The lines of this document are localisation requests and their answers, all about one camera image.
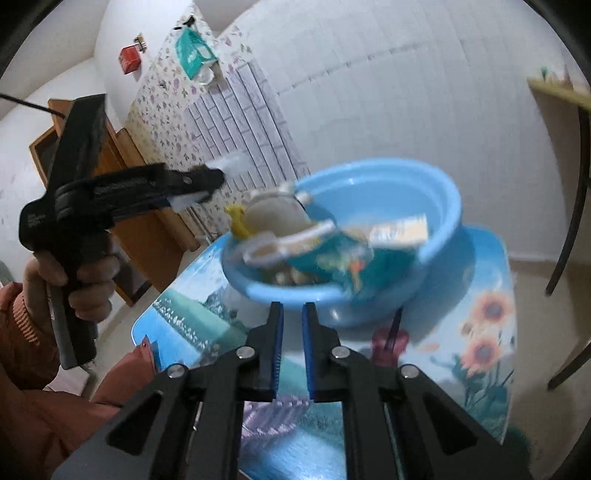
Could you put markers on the green hanging bag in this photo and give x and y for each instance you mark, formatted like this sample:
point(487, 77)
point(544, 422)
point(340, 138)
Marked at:
point(194, 50)

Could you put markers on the white patterned tissue pack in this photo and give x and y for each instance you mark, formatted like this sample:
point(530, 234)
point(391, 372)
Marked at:
point(399, 230)

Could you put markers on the beige plush toy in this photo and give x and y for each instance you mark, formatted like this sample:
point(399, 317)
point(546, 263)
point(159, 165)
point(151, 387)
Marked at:
point(277, 217)

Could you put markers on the person's left hand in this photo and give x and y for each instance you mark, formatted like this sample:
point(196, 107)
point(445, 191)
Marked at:
point(92, 295)

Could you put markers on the table with printed picture top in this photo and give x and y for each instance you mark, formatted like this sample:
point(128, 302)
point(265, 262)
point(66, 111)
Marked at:
point(194, 323)

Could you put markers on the red box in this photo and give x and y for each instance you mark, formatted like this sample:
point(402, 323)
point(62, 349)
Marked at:
point(129, 60)

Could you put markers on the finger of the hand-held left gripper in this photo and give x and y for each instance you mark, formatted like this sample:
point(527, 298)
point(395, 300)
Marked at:
point(138, 207)
point(138, 182)

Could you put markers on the wooden desk with black legs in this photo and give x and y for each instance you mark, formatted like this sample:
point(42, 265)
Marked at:
point(554, 87)

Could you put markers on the dark teal packet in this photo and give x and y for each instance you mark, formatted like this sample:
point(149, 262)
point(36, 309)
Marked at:
point(369, 272)

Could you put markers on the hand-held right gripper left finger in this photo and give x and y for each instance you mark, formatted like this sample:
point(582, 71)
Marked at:
point(277, 346)

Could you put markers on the blue plastic basin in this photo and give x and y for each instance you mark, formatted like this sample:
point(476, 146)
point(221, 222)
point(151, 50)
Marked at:
point(415, 203)

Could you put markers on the person's left forearm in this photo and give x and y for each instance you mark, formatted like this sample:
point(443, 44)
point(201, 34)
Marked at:
point(18, 332)

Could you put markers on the person's legs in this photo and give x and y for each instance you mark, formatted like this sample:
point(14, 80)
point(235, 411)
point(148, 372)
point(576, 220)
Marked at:
point(115, 387)

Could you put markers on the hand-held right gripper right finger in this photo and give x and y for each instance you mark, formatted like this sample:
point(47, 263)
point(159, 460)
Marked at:
point(308, 350)

